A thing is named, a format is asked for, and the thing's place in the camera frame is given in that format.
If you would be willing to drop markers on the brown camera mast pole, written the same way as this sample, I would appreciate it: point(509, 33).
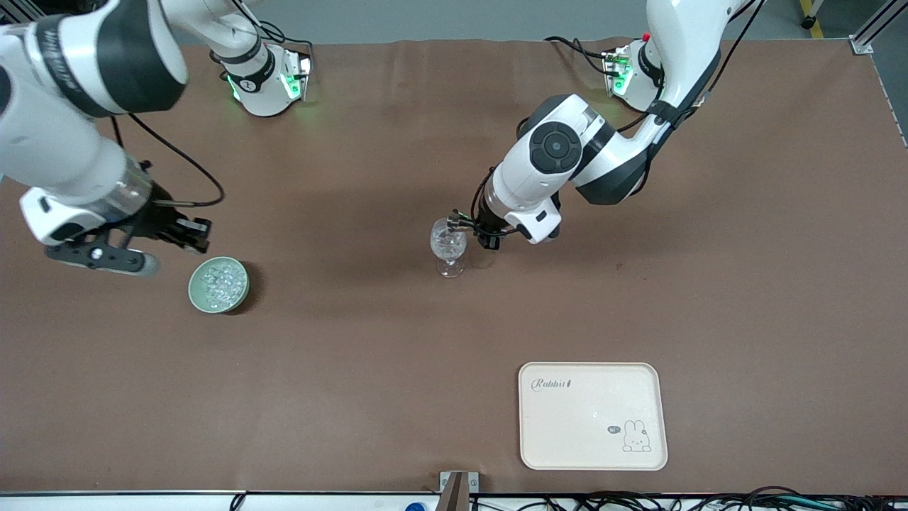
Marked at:
point(454, 498)

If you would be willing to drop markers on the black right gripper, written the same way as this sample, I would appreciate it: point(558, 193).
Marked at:
point(157, 220)

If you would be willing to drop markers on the clear ice cubes pile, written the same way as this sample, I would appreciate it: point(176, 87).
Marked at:
point(220, 285)

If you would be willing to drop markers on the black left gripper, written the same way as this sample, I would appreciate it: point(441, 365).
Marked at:
point(489, 221)

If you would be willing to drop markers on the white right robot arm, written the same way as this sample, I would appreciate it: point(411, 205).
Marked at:
point(57, 142)

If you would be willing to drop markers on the grey metal mounting bracket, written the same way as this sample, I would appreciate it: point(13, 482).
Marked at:
point(474, 482)

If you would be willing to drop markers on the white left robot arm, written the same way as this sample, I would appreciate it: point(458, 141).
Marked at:
point(610, 156)

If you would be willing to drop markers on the grey base connector box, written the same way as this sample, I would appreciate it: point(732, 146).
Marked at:
point(616, 67)
point(301, 71)

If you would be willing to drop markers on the cream rabbit print tray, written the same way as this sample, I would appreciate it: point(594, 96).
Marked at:
point(582, 419)

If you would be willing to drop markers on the brown table cover mat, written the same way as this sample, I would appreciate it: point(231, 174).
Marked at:
point(355, 397)

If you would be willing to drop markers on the clear wine glass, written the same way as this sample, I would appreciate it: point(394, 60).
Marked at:
point(448, 248)

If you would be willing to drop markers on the aluminium frame profile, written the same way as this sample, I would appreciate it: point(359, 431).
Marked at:
point(876, 28)

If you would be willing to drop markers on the green ceramic bowl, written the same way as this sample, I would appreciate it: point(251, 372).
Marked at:
point(196, 301)

